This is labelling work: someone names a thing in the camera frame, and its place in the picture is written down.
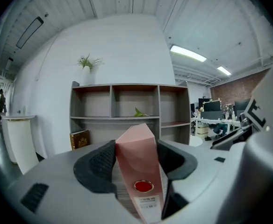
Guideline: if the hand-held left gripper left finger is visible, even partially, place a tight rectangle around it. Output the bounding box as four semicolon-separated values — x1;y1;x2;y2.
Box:
0;139;143;224

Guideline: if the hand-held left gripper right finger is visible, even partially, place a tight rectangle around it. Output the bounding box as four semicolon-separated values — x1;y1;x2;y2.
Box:
157;139;245;221

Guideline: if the pink folder box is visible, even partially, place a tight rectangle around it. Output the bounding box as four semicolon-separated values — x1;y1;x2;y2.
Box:
115;122;169;224

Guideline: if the white oval side table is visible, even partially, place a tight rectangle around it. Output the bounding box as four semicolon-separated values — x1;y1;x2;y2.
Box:
189;134;203;147

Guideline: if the floral patterned panel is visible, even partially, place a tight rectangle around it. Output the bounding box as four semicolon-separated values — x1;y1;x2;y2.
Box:
222;104;234;120

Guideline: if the white office desk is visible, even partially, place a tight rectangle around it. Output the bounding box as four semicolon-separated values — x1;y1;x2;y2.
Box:
191;117;243;137

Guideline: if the cream storage crate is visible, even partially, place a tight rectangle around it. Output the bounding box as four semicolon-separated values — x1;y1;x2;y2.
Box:
196;122;209;139

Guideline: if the black monitor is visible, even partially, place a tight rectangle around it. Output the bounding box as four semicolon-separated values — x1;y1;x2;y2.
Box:
198;98;222;112
234;99;251;117

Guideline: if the brown gold-printed book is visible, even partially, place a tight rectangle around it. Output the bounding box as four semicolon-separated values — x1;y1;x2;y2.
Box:
69;129;91;151

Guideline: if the green leaf sprig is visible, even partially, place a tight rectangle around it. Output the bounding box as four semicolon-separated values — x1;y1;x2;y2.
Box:
133;107;149;118

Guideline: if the long ceiling light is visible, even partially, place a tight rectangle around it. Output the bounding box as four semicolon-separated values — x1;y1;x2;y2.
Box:
217;66;232;76
170;44;208;63

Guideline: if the grey wooden shelf unit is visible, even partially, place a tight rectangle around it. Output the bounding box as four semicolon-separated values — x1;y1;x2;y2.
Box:
69;80;192;150

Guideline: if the white vase with plant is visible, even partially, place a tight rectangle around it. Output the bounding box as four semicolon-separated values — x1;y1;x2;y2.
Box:
77;53;105;86

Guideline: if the dark ceiling lamp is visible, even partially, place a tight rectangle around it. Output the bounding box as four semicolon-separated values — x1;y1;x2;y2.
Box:
5;57;14;71
16;16;44;49

